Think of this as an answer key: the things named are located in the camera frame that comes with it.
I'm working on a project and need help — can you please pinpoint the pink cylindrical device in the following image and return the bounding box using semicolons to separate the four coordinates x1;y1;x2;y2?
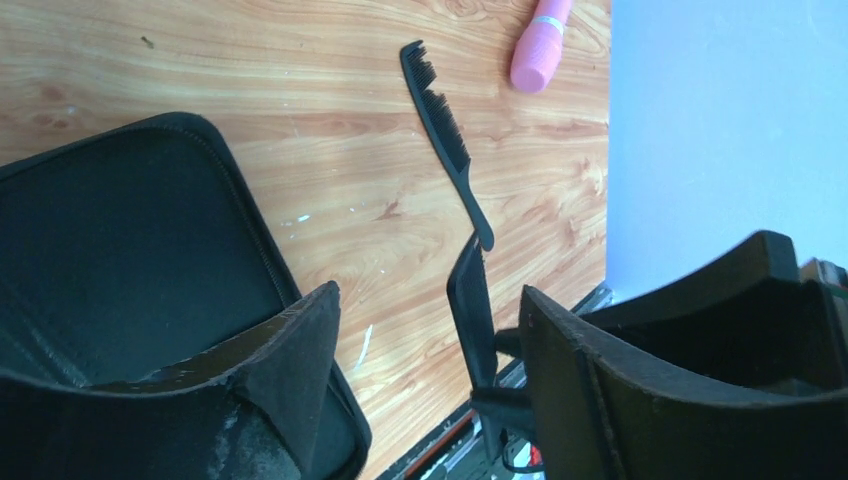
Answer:
510;0;574;93

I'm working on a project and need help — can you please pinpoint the black zippered tool case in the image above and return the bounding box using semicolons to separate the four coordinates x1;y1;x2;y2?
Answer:
1;113;371;479

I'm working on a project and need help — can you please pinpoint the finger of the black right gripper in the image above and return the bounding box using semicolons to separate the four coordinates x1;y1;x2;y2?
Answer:
468;327;536;461
566;230;847;398

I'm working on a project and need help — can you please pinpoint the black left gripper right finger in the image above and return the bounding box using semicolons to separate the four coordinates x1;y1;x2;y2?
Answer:
519;286;847;479

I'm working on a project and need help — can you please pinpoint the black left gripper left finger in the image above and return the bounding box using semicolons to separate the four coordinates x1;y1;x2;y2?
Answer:
1;281;340;479

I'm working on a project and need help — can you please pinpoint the black handled comb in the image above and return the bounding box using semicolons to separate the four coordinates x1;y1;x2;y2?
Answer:
399;40;495;252

